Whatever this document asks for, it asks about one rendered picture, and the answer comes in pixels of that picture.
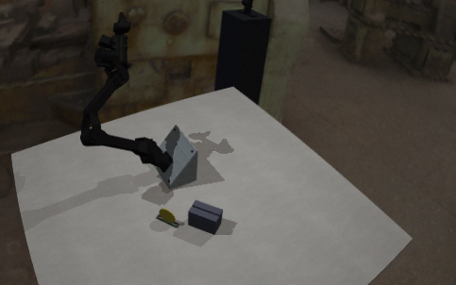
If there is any thin gold coin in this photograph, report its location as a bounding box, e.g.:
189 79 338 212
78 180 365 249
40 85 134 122
160 209 176 223

